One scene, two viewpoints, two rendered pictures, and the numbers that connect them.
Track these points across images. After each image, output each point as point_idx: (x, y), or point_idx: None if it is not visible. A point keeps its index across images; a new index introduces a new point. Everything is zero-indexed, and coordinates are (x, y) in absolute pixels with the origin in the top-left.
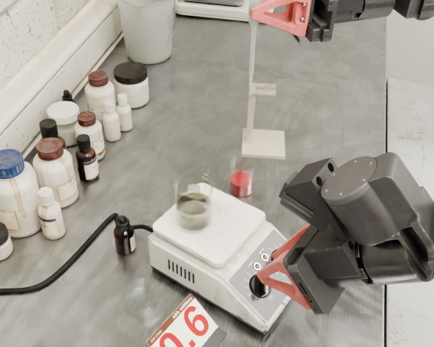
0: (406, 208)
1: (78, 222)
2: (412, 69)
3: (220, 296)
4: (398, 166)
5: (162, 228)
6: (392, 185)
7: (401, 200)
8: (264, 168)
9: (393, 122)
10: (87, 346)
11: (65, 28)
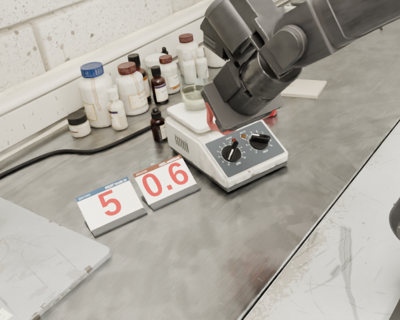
0: (250, 11)
1: (139, 123)
2: None
3: (200, 159)
4: None
5: (173, 110)
6: None
7: (245, 3)
8: (296, 103)
9: None
10: (103, 183)
11: (180, 12)
